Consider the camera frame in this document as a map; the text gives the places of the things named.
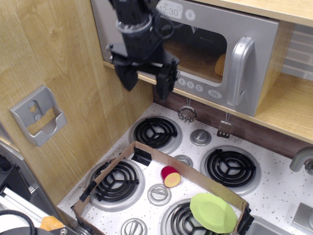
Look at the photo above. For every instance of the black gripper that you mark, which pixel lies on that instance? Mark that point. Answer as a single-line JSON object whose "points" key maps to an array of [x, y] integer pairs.
{"points": [[143, 50]]}

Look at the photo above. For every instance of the grey toy microwave door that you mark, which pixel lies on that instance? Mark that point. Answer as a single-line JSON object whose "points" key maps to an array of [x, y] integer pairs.
{"points": [[202, 33]]}

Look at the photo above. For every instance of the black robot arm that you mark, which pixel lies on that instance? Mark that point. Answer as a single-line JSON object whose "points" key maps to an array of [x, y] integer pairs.
{"points": [[149, 5]]}

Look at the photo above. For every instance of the hanging silver strainer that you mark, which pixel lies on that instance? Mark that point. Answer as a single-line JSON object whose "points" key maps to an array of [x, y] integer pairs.
{"points": [[187, 113]]}

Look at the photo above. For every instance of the back left stove burner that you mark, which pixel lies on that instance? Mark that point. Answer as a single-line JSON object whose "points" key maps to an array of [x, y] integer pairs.
{"points": [[157, 132]]}

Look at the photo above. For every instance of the stove burner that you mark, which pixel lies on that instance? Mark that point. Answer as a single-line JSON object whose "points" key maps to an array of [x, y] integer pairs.
{"points": [[178, 220], [121, 188], [232, 167], [157, 132]]}

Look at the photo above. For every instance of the yellow toy corn cob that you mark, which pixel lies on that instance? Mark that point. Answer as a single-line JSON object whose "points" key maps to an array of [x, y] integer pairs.
{"points": [[219, 66]]}

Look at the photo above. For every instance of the grey back stove knob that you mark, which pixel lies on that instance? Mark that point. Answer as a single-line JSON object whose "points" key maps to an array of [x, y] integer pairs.
{"points": [[200, 137]]}

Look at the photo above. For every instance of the grey stove knob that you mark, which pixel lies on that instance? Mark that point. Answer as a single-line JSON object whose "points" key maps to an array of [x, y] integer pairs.
{"points": [[200, 137], [185, 160], [159, 195], [134, 226]]}

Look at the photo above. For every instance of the grey middle stove knob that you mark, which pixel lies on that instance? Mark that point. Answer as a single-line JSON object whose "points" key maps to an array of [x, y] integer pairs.
{"points": [[185, 160]]}

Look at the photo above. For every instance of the hanging silver spatula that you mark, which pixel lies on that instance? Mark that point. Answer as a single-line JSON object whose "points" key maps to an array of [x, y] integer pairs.
{"points": [[225, 127]]}

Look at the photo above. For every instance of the red yellow toy fruit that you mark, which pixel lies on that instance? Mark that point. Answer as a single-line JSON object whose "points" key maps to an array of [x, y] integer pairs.
{"points": [[171, 177]]}

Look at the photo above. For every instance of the front left stove burner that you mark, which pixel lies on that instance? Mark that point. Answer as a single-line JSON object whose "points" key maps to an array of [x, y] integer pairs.
{"points": [[121, 188]]}

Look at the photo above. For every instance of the grey centre stove knob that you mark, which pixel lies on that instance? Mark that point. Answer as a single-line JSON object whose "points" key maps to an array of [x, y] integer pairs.
{"points": [[159, 195]]}

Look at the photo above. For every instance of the back right stove burner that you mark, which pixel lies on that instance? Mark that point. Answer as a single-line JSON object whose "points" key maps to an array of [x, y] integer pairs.
{"points": [[232, 167]]}

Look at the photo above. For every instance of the wooden shelf unit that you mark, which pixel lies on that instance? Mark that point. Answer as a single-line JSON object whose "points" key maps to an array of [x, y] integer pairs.
{"points": [[287, 105]]}

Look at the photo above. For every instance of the front right stove burner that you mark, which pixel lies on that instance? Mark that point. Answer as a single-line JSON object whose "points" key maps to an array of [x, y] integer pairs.
{"points": [[178, 220]]}

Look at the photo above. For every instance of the grey front stove knob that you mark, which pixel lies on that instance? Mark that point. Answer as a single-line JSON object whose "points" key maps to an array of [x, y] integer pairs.
{"points": [[134, 226]]}

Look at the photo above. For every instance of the green toy plate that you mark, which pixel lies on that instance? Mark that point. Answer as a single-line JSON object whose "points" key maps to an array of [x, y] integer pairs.
{"points": [[213, 213]]}

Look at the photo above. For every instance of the orange object bottom left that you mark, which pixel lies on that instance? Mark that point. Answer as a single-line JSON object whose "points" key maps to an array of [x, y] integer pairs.
{"points": [[50, 223]]}

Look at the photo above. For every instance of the grey toy faucet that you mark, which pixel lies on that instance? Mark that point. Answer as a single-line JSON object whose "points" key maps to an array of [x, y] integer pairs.
{"points": [[303, 157]]}

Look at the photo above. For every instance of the grey toy sink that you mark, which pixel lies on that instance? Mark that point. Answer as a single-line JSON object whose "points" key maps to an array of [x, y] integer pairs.
{"points": [[302, 223]]}

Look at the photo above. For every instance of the grey wall phone holder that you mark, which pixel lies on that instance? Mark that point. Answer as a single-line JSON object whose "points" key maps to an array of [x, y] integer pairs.
{"points": [[33, 108]]}

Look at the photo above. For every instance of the cardboard barrier frame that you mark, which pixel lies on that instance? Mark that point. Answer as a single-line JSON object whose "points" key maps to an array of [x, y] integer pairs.
{"points": [[151, 162]]}

